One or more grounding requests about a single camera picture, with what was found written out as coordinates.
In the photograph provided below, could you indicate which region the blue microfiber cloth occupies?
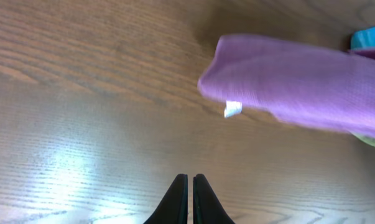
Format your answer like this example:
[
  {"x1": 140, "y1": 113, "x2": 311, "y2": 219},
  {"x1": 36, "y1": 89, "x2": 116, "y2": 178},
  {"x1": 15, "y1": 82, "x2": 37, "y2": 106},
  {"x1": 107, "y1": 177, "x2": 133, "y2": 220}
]
[{"x1": 350, "y1": 27, "x2": 375, "y2": 49}]

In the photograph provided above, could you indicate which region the green cloth with label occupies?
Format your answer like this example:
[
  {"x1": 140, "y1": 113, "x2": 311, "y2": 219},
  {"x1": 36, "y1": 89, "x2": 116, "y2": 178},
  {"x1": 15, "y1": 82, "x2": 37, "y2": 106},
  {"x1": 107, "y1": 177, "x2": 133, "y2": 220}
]
[{"x1": 351, "y1": 132, "x2": 375, "y2": 147}]

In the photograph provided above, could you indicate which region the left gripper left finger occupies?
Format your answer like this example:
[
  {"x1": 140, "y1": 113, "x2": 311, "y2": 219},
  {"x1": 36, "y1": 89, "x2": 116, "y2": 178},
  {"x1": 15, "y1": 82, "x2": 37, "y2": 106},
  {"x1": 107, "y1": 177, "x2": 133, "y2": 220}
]
[{"x1": 144, "y1": 174, "x2": 188, "y2": 224}]

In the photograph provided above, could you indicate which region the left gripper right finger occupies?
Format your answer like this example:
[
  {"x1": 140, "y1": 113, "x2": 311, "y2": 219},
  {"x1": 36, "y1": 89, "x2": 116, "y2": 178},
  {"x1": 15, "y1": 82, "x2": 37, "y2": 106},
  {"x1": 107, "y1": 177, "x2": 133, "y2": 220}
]
[{"x1": 193, "y1": 174, "x2": 234, "y2": 224}]

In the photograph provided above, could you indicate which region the purple microfiber cloth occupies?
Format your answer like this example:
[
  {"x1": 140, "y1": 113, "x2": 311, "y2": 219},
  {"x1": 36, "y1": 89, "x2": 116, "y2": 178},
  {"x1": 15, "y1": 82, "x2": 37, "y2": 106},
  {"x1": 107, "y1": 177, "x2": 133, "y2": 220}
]
[{"x1": 198, "y1": 34, "x2": 375, "y2": 138}]

